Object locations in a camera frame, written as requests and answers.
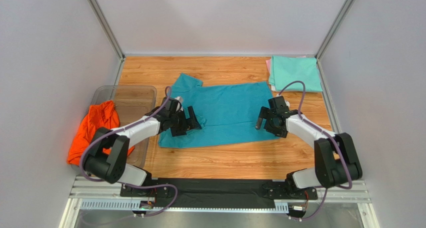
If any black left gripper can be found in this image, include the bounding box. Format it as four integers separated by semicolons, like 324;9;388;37
169;105;202;136

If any teal blue t-shirt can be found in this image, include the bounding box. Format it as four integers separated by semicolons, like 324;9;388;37
158;73;276;148

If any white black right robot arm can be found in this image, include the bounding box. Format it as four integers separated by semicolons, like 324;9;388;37
255;96;363;190

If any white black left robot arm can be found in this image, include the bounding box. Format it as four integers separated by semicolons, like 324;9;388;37
79;97;202;186

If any folded mint green t-shirt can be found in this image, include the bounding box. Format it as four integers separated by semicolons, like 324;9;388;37
268;56;323;93

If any clear plastic bin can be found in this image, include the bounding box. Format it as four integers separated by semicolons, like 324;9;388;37
69;85;157;170

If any folded pink t-shirt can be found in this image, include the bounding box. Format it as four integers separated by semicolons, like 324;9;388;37
265;56;306;92

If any black table edge strip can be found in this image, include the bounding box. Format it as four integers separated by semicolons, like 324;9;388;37
120;178;318;208

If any orange crumpled t-shirt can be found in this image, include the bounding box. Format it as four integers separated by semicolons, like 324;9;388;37
66;100;120;166

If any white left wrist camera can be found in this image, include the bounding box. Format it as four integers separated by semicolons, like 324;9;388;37
174;96;183;112

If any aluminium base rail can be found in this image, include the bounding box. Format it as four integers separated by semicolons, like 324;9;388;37
59;176;379;227

